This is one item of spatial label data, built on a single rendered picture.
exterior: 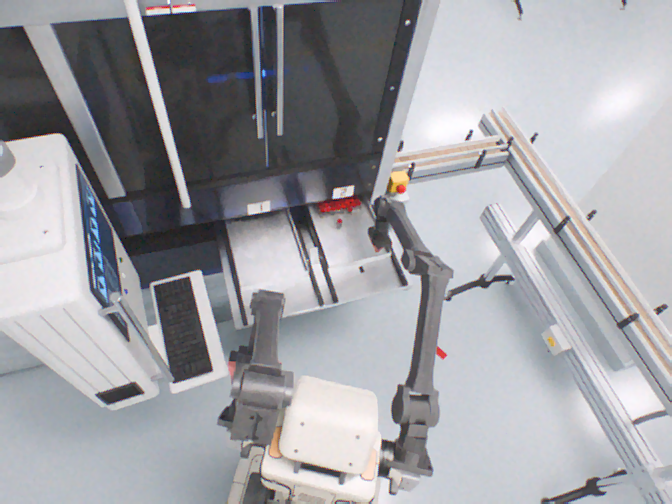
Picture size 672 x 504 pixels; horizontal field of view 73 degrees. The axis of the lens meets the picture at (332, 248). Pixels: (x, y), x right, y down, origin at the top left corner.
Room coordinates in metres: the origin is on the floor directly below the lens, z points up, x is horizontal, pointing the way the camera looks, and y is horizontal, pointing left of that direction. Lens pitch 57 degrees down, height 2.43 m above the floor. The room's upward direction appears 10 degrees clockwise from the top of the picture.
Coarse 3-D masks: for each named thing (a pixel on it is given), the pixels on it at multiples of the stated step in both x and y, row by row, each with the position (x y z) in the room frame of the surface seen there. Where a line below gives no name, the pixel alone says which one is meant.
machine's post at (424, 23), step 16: (432, 0) 1.27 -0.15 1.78; (416, 16) 1.27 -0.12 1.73; (432, 16) 1.27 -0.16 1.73; (416, 32) 1.26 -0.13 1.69; (416, 48) 1.26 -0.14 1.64; (416, 64) 1.27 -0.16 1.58; (400, 80) 1.26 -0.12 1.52; (416, 80) 1.28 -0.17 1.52; (400, 96) 1.26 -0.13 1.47; (400, 112) 1.27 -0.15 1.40; (400, 128) 1.27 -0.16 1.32; (384, 144) 1.26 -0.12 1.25; (384, 160) 1.26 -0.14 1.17; (384, 176) 1.27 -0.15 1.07; (368, 192) 1.29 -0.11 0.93; (384, 192) 1.28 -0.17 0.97
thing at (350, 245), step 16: (368, 208) 1.24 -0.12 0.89; (320, 224) 1.12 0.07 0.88; (352, 224) 1.15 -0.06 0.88; (368, 224) 1.16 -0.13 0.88; (320, 240) 1.02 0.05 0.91; (336, 240) 1.06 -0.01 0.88; (352, 240) 1.07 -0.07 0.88; (368, 240) 1.08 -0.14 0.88; (336, 256) 0.98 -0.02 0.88; (352, 256) 0.99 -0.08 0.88; (368, 256) 1.00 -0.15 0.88; (384, 256) 1.01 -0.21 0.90
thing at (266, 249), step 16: (288, 208) 1.15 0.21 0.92; (240, 224) 1.05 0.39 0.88; (256, 224) 1.07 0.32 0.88; (272, 224) 1.08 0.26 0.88; (288, 224) 1.09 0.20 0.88; (240, 240) 0.98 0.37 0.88; (256, 240) 0.99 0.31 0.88; (272, 240) 1.00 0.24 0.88; (288, 240) 1.02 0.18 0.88; (240, 256) 0.90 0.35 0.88; (256, 256) 0.92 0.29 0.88; (272, 256) 0.93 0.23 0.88; (288, 256) 0.94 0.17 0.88; (240, 272) 0.83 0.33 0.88; (256, 272) 0.85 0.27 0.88; (272, 272) 0.86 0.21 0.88; (288, 272) 0.87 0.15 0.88; (304, 272) 0.86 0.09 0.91
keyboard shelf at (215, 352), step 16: (192, 272) 0.84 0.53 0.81; (208, 304) 0.72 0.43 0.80; (208, 320) 0.65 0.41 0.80; (160, 336) 0.56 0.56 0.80; (208, 336) 0.59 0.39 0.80; (160, 352) 0.51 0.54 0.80; (208, 352) 0.53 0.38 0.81; (224, 368) 0.49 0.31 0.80; (176, 384) 0.40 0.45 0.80; (192, 384) 0.41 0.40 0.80
